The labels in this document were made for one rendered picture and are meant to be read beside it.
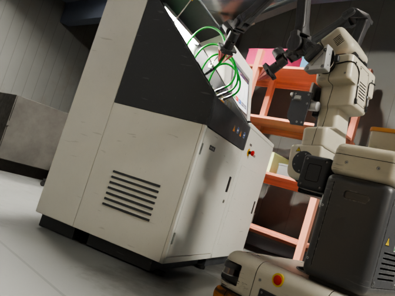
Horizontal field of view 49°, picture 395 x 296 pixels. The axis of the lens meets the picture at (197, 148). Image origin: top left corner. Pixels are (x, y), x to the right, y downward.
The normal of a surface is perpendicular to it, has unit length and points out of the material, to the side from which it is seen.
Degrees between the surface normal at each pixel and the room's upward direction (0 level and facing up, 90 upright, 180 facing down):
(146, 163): 90
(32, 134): 90
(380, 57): 90
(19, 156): 90
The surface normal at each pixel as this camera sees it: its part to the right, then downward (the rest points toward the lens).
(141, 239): -0.37, -0.19
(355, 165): -0.66, -0.26
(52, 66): 0.69, 0.15
